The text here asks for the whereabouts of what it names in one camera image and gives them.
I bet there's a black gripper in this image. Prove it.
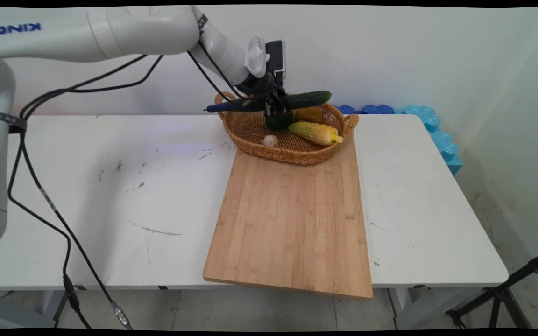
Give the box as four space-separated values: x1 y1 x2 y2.
236 71 294 117

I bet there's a long dark green cucumber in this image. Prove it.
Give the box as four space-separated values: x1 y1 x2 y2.
204 90 333 114

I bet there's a green bell pepper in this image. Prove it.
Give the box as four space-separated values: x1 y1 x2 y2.
265 111 295 131

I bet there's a yellow corn cob with husk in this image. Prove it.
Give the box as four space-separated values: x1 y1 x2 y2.
288 121 344 147

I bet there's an oval woven wicker basket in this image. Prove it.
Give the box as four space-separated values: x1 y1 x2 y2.
214 91 359 166

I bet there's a bamboo cutting board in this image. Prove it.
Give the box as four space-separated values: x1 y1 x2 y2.
203 132 374 299

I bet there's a light blue foam piece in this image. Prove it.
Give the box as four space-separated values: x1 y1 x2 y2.
401 105 464 176

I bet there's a white table leg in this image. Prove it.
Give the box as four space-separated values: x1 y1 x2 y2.
0 289 70 330
387 286 487 330

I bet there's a black tripod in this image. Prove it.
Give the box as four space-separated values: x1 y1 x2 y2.
446 248 538 330

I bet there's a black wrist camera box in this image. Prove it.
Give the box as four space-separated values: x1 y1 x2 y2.
264 39 287 76

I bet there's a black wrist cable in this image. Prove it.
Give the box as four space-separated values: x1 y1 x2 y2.
186 41 251 105

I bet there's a black cable with silver connector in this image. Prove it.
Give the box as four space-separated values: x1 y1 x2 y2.
17 54 133 330

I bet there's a black cable with black plug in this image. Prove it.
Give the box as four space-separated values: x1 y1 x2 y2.
7 54 164 330

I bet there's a black strap on arm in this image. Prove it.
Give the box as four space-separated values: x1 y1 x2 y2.
0 112 28 134

